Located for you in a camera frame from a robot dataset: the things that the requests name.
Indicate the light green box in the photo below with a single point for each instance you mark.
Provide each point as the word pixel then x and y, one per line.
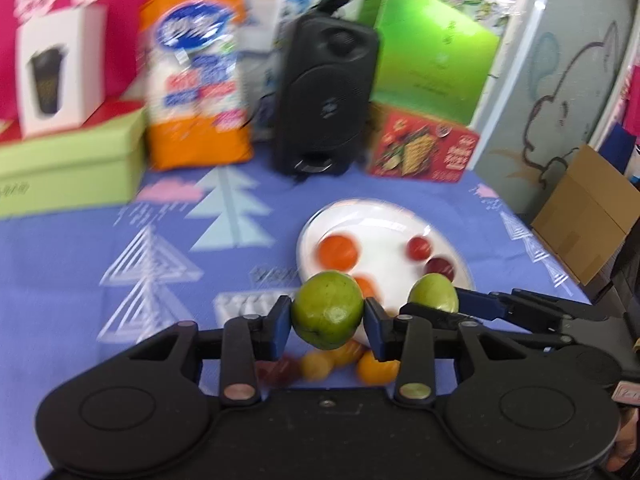
pixel 65 170

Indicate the open cardboard box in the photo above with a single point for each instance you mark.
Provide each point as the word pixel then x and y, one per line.
pixel 580 210

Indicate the white plate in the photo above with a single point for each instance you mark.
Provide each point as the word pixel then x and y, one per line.
pixel 380 230

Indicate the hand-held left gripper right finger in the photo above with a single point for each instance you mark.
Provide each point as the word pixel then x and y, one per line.
pixel 375 332

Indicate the orange white snack bag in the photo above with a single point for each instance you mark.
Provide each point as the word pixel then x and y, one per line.
pixel 195 110

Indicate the yellow-orange orange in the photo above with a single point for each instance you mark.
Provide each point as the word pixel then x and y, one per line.
pixel 316 366

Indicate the large dark red plum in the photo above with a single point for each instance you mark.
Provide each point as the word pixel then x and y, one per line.
pixel 441 267

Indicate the small dark red plum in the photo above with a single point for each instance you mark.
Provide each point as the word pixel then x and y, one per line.
pixel 275 374

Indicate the blue printed tablecloth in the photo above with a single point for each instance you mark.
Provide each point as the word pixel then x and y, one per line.
pixel 75 260

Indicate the green fruit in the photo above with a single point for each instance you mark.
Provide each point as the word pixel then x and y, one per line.
pixel 327 310
pixel 432 294

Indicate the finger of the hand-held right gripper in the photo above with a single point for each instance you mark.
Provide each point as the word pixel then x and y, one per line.
pixel 477 304
pixel 445 319

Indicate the red cracker box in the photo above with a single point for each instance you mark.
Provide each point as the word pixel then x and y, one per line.
pixel 425 150

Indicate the large green gift box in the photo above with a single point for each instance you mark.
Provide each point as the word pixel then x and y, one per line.
pixel 430 50

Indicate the black speaker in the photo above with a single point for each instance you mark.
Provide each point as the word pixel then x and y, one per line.
pixel 325 95

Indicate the white box with cup print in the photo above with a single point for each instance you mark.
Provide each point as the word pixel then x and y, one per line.
pixel 65 40

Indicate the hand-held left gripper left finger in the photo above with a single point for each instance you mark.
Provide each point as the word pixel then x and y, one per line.
pixel 277 332

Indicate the large orange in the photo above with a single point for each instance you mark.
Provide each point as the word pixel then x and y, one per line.
pixel 337 252

